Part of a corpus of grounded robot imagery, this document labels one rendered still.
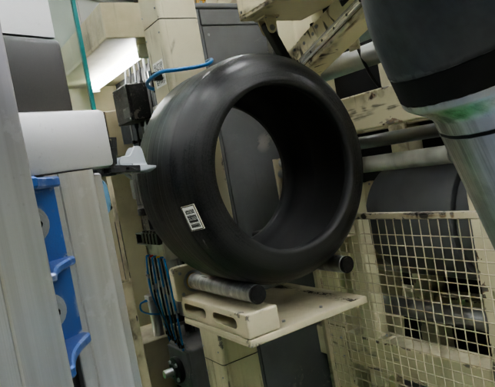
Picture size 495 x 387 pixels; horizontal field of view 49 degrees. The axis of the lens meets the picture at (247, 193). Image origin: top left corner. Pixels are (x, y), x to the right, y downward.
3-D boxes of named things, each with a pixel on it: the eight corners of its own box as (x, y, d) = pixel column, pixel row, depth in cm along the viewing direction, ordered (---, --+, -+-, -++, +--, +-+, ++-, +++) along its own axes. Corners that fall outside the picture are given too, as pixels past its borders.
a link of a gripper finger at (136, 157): (159, 144, 121) (119, 145, 117) (161, 170, 121) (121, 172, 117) (154, 146, 124) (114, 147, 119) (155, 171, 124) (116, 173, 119)
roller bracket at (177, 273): (174, 302, 153) (167, 268, 152) (285, 266, 174) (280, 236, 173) (178, 303, 150) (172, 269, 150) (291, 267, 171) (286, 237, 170)
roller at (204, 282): (183, 278, 152) (194, 269, 154) (191, 291, 153) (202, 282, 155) (247, 292, 122) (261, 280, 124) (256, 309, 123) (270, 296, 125)
